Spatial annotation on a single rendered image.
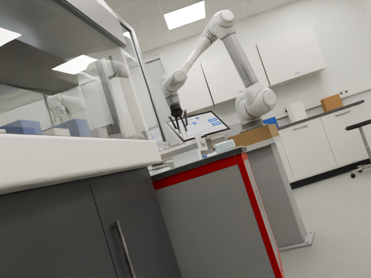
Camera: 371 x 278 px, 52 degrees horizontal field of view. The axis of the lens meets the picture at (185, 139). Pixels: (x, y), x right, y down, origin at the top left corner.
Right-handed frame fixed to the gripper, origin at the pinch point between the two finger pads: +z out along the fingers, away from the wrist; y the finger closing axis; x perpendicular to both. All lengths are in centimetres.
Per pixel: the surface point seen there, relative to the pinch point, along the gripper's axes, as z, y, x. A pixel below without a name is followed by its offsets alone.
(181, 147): 9.7, 1.6, 15.2
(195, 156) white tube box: 19, -15, 69
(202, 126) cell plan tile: -8, -2, -88
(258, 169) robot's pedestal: 40, -39, -23
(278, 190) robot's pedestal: 57, -47, -21
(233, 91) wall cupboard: -66, -32, -332
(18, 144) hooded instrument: 9, -3, 183
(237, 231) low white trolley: 58, -23, 73
